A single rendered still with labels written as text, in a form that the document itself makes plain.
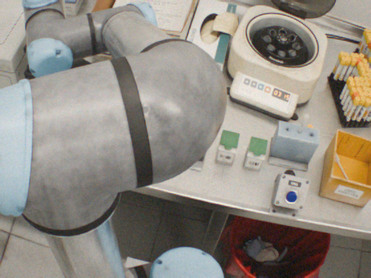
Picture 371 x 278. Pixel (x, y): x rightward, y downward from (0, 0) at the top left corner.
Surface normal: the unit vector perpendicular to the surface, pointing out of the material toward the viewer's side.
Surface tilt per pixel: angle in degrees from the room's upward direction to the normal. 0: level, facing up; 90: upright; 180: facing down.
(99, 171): 67
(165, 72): 16
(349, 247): 0
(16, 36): 0
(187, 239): 0
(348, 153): 90
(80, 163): 57
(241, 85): 25
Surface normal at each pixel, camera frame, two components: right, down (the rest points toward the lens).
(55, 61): 0.30, 0.81
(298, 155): -0.19, 0.82
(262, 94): -0.09, -0.16
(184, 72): 0.51, -0.54
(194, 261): 0.19, -0.57
